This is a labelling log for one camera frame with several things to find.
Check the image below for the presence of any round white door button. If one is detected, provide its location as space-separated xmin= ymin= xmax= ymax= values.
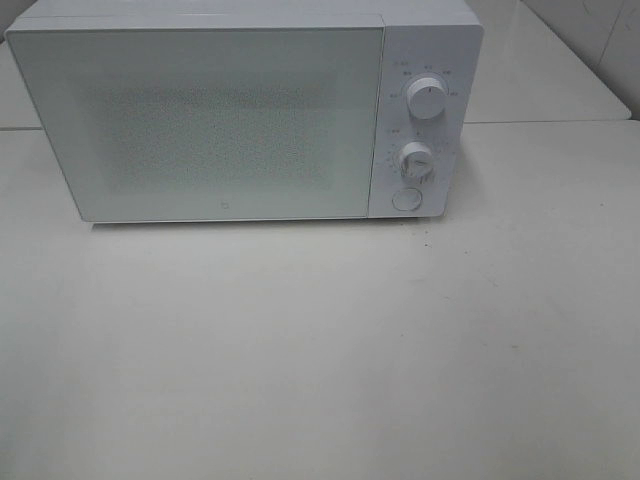
xmin=392 ymin=188 xmax=423 ymax=212

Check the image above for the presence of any white timer knob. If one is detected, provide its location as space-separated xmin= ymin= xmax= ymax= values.
xmin=396 ymin=141 xmax=434 ymax=179

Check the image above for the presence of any white microwave door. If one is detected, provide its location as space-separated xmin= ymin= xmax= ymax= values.
xmin=9 ymin=28 xmax=383 ymax=223

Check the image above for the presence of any white upper power knob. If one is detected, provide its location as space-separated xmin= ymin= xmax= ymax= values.
xmin=405 ymin=74 xmax=448 ymax=120

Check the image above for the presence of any white microwave oven body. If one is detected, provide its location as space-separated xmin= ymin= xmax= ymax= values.
xmin=6 ymin=12 xmax=483 ymax=223

